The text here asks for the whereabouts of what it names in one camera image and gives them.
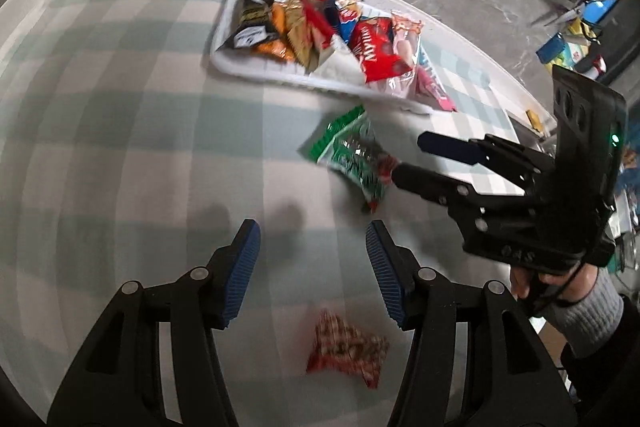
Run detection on blue snack packet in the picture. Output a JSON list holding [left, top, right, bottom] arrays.
[[325, 0, 363, 35]]

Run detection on black snack packet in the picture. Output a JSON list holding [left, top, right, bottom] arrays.
[[220, 0, 282, 50]]

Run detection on red checked snack packet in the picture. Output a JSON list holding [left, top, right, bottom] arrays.
[[306, 308, 391, 390]]

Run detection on orange snack packet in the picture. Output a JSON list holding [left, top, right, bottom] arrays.
[[255, 2, 297, 64]]

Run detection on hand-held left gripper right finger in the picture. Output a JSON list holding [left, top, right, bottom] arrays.
[[365, 220, 578, 427]]

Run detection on gold snack packet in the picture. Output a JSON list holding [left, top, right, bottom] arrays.
[[285, 0, 323, 70]]

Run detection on red snack bag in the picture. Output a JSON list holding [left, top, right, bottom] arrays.
[[348, 17, 416, 84]]

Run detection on pile of blue yellow boxes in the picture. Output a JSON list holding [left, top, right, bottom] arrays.
[[535, 0, 621, 80]]

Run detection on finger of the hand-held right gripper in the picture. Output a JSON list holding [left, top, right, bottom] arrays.
[[391, 163, 483, 208], [417, 131, 556, 195]]

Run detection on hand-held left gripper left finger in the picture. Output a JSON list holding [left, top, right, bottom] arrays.
[[47, 218, 262, 427]]

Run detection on green snack packet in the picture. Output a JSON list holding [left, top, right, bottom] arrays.
[[298, 105, 401, 214]]

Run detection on white and red long packet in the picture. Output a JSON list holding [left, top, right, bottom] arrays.
[[300, 0, 368, 86]]

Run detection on white plastic tray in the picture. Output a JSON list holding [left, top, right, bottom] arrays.
[[209, 0, 436, 115]]

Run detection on person's right forearm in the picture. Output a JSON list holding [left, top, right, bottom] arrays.
[[542, 268, 640, 413]]

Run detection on white strawberry print packet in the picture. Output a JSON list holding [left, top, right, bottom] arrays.
[[390, 12, 426, 72]]

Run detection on pink snack packet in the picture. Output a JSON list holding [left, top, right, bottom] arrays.
[[412, 49, 458, 114]]

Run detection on grey scissors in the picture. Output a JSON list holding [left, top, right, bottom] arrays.
[[532, 0, 618, 28]]

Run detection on person's right hand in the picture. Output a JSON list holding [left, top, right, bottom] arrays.
[[510, 263, 601, 314]]

